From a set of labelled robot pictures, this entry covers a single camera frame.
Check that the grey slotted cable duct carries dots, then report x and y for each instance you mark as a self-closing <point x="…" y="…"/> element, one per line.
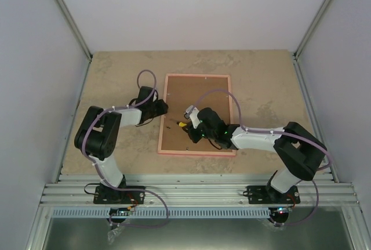
<point x="163" y="213"/>

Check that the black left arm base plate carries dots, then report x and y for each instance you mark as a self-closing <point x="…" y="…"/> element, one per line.
<point x="106" y="195"/>

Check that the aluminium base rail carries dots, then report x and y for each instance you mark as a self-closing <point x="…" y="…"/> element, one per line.
<point x="198" y="190"/>

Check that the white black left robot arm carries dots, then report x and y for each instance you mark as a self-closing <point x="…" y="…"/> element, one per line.
<point x="97" y="135"/>

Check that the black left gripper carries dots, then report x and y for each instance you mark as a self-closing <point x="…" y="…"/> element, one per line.
<point x="162" y="109"/>

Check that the left aluminium corner post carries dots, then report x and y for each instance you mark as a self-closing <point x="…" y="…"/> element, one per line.
<point x="74" y="28"/>

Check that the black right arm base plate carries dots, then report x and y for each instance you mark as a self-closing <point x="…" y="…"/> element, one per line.
<point x="264" y="195"/>

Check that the aluminium corner post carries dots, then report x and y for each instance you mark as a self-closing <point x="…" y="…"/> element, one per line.
<point x="320" y="14"/>
<point x="74" y="28"/>

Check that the pink picture frame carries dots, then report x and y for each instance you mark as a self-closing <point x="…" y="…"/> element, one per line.
<point x="202" y="90"/>

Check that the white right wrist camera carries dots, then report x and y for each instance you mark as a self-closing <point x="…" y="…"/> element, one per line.
<point x="191" y="114"/>

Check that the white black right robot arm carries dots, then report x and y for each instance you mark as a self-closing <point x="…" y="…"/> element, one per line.
<point x="301" y="153"/>

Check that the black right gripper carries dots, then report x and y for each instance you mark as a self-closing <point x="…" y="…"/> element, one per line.
<point x="195" y="138"/>

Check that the right aluminium corner post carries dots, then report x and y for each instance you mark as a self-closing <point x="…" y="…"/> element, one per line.
<point x="320" y="14"/>

